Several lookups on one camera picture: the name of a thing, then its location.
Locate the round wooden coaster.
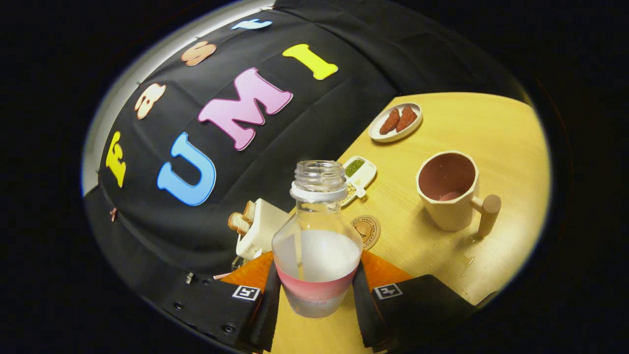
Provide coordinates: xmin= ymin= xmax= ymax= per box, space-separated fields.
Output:
xmin=350 ymin=214 xmax=381 ymax=251

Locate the red-brown food piece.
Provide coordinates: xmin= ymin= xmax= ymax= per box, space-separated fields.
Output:
xmin=379 ymin=108 xmax=400 ymax=135
xmin=396 ymin=106 xmax=418 ymax=132

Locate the clear plastic juice bottle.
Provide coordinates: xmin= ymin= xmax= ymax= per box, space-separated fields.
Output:
xmin=271 ymin=160 xmax=364 ymax=319

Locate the black backdrop cloth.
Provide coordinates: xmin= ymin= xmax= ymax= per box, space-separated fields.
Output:
xmin=84 ymin=0 xmax=529 ymax=315

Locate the white oval plate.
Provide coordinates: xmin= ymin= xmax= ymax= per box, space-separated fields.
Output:
xmin=368 ymin=102 xmax=423 ymax=143

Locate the wooden table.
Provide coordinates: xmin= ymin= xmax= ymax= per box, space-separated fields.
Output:
xmin=265 ymin=92 xmax=551 ymax=354

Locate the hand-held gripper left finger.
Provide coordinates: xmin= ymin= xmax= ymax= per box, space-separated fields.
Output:
xmin=147 ymin=251 xmax=282 ymax=354

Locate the cream toaster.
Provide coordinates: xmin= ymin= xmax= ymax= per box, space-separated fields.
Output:
xmin=236 ymin=198 xmax=290 ymax=260

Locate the cream cup with wooden handle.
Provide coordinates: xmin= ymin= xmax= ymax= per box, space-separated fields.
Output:
xmin=416 ymin=150 xmax=502 ymax=239

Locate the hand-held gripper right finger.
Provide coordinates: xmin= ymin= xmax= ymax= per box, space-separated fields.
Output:
xmin=352 ymin=250 xmax=477 ymax=353

